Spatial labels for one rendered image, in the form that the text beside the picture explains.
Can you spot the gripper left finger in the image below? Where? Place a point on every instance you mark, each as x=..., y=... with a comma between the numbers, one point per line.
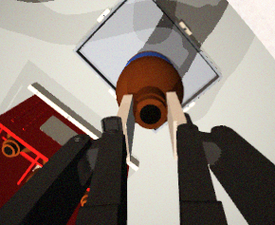
x=52, y=194

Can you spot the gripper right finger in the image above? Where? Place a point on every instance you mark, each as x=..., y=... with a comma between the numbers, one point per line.
x=246, y=174

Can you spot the red bottle crate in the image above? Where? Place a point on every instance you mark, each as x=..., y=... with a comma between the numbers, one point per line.
x=40, y=128

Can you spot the light grey square tray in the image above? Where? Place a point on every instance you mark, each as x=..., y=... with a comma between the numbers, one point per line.
x=132, y=26

